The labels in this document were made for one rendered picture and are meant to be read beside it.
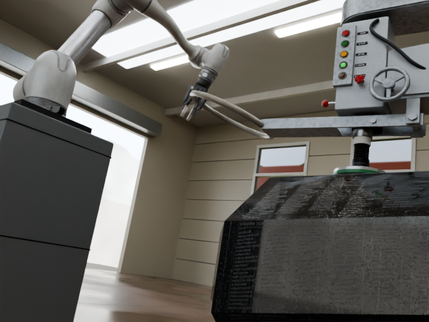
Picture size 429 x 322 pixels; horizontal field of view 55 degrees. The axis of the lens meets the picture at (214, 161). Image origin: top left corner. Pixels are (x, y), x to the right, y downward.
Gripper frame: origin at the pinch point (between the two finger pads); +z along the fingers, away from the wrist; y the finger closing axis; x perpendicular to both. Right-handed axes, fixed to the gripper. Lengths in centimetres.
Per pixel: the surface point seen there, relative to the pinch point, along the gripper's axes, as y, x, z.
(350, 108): 78, -26, -29
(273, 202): 71, -42, 21
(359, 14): 61, -21, -70
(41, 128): 2, -91, 36
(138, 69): -394, 500, -92
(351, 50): 67, -25, -52
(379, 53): 78, -26, -54
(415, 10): 82, -23, -79
